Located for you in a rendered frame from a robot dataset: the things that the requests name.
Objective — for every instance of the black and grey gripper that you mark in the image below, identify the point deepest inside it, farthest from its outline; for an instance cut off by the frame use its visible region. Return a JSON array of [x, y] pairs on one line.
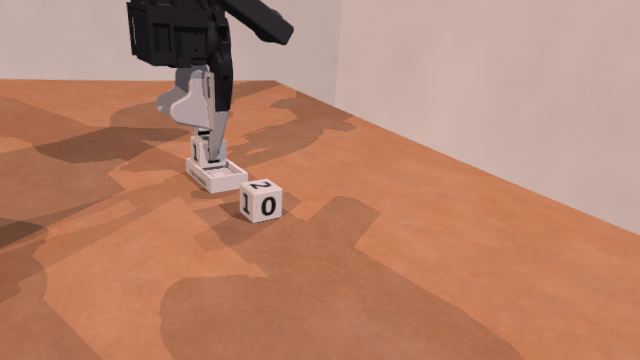
[[195, 38]]

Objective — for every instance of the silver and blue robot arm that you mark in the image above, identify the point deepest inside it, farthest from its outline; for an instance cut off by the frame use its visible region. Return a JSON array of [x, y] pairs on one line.
[[268, 24]]

